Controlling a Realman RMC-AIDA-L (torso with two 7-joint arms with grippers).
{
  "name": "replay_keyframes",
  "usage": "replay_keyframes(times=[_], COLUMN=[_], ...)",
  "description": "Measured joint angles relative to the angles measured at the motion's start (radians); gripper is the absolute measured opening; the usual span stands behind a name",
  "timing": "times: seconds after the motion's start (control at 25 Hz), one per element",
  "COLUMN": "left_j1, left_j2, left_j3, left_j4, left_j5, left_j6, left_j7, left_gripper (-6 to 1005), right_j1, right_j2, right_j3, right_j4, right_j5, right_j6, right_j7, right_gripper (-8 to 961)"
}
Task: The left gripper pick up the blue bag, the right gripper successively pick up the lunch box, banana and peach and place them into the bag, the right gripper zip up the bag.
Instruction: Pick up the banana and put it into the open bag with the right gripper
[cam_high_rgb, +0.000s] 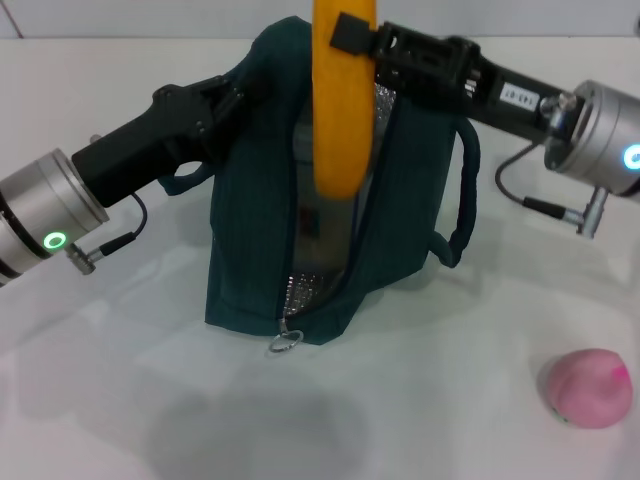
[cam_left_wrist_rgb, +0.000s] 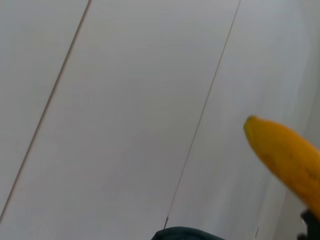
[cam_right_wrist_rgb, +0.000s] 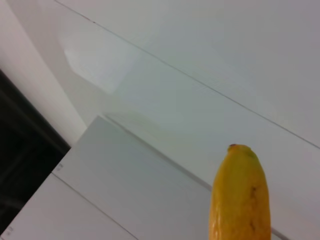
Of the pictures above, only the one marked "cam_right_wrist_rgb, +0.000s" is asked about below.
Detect white panelled cabinet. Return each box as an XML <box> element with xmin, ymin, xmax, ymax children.
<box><xmin>0</xmin><ymin>114</ymin><xmax>320</xmax><ymax>240</ymax></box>

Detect black background panel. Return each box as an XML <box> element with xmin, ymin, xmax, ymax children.
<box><xmin>0</xmin><ymin>68</ymin><xmax>72</xmax><ymax>226</ymax></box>

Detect yellow banana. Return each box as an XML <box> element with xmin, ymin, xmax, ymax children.
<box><xmin>208</xmin><ymin>143</ymin><xmax>272</xmax><ymax>240</ymax></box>

